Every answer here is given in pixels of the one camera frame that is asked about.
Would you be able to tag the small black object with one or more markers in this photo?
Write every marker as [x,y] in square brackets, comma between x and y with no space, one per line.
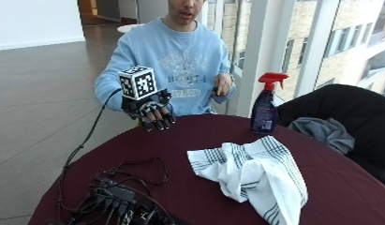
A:
[215,90]

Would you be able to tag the maroon tablecloth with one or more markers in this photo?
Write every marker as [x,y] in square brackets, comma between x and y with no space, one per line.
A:
[179,140]

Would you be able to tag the the person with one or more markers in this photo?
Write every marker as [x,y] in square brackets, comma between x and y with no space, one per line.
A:
[180,53]

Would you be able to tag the white cube with black markers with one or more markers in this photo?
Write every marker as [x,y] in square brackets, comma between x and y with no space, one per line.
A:
[138,83]

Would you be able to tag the blue spray bottle red trigger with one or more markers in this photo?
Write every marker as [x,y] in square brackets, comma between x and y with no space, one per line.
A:
[264,115]

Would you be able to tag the white striped dish towel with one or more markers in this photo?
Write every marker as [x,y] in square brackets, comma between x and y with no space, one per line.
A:
[253,168]

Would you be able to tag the white round table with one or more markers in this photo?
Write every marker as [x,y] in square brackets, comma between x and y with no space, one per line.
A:
[127,28]

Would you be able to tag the grey cloth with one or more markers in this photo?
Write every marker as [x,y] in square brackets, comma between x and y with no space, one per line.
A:
[324,132]

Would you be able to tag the black armchair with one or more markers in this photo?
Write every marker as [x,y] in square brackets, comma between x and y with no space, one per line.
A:
[357,112]

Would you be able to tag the white window frame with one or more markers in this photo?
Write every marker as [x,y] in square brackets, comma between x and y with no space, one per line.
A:
[261,47]

